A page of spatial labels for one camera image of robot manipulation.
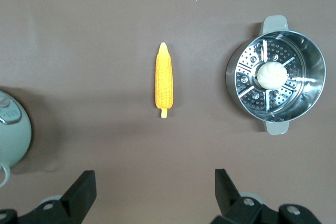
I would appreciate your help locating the yellow corn cob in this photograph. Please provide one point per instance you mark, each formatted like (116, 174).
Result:
(164, 82)

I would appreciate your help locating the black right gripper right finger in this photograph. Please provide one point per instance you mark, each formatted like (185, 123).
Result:
(236, 211)

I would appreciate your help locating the white steamed bun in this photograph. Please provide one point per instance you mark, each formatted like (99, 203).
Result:
(271, 75)

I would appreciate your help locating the brown table mat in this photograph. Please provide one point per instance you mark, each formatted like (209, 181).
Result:
(105, 51)

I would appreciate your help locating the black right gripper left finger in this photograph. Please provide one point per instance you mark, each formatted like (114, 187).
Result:
(76, 200)

